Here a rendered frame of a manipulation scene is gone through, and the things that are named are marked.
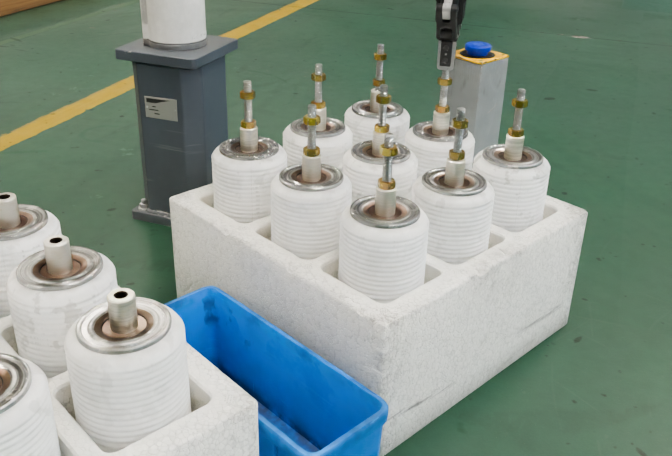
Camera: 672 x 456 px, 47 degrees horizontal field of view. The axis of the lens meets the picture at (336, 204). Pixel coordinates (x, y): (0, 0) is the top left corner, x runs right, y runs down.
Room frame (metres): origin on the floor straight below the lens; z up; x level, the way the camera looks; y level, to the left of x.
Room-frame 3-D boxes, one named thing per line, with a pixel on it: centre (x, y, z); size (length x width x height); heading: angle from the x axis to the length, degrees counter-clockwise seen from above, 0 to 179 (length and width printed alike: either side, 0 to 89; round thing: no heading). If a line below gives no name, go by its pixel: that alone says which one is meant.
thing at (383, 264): (0.73, -0.05, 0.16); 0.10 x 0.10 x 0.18
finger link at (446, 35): (0.96, -0.14, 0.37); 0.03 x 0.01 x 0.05; 167
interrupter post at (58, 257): (0.60, 0.25, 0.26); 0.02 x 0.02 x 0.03
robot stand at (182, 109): (1.23, 0.26, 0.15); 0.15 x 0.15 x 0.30; 70
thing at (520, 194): (0.90, -0.22, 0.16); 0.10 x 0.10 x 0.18
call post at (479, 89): (1.16, -0.21, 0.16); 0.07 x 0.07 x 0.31; 44
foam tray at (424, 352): (0.90, -0.05, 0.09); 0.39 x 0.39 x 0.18; 44
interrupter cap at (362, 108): (1.07, -0.06, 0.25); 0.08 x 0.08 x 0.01
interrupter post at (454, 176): (0.81, -0.14, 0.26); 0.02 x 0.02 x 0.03
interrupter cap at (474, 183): (0.81, -0.14, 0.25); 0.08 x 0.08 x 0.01
